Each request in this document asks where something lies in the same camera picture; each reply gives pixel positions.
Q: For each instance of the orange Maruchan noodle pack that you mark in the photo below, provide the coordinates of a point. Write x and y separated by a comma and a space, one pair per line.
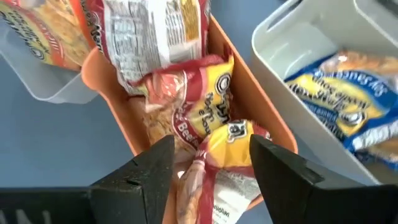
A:
46, 34

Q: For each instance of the red Maruchan noodle pack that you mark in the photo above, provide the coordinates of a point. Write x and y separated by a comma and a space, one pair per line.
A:
211, 102
149, 37
230, 146

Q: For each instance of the clear plastic bin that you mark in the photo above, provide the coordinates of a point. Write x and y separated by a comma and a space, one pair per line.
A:
46, 87

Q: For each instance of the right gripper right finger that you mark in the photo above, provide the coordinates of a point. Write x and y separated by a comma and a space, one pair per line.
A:
286, 186

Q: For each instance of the blue-grey table mat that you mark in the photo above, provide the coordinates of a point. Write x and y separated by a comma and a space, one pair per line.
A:
46, 140

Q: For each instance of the orange plastic bin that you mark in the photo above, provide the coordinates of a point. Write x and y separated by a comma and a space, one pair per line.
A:
248, 90

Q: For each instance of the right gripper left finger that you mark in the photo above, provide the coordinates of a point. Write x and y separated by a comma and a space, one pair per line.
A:
140, 186

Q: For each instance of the white plastic bin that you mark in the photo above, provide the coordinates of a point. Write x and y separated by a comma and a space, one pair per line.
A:
295, 46

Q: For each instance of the blue Maruchan noodle pack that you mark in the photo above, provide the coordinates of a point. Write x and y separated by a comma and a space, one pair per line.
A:
342, 102
382, 158

